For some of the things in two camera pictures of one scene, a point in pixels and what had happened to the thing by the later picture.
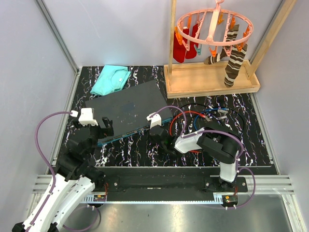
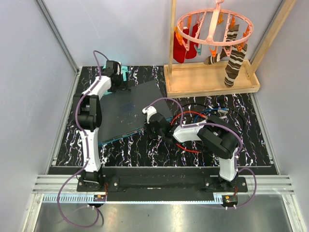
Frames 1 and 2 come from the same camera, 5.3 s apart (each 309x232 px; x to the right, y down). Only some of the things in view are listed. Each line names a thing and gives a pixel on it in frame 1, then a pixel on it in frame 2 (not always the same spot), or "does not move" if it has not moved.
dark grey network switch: (128, 110) does not move
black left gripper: (107, 131) → (125, 85)
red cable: (201, 114) does not move
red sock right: (192, 51) does not move
